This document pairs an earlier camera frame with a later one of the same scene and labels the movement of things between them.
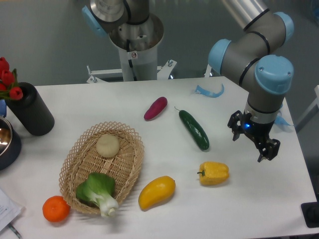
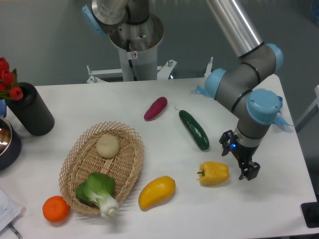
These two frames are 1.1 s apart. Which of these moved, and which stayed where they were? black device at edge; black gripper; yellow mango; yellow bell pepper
Moved: black gripper
Stayed: yellow mango; black device at edge; yellow bell pepper
